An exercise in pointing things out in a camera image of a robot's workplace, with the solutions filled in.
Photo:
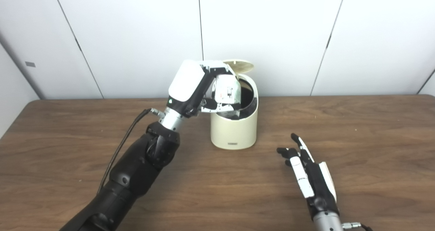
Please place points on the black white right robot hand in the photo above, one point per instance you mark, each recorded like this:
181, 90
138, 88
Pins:
321, 186

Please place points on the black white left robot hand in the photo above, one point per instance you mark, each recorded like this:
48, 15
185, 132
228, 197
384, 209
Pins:
187, 84

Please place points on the white green milk carton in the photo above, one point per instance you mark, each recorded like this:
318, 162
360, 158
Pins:
228, 89

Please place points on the round cream bin lid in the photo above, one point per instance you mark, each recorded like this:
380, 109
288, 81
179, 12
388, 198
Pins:
244, 66

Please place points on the cream-colored plastic bin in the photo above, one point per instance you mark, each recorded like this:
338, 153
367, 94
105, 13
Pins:
234, 132

